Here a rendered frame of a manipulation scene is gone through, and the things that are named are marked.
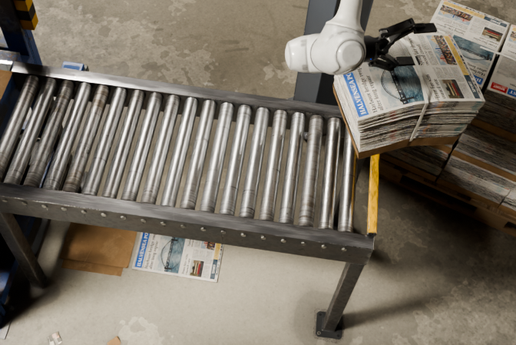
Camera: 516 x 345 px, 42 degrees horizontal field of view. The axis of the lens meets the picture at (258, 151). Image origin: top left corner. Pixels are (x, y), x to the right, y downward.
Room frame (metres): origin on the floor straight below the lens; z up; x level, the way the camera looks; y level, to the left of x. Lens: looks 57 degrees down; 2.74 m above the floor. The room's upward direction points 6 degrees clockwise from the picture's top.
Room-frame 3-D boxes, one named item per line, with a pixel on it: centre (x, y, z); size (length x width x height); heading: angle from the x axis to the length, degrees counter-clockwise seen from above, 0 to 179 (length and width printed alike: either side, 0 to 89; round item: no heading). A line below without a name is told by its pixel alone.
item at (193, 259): (1.27, 0.30, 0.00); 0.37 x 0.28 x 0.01; 87
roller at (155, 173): (1.26, 0.33, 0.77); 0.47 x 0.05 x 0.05; 177
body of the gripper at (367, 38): (1.33, -0.30, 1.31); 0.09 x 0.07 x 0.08; 108
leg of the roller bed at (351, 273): (0.97, -0.37, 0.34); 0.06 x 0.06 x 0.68; 87
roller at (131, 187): (1.26, 0.40, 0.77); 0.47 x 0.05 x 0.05; 177
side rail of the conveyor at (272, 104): (1.51, 0.25, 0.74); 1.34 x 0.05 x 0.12; 87
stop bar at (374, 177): (1.21, -0.40, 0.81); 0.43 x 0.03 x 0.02; 177
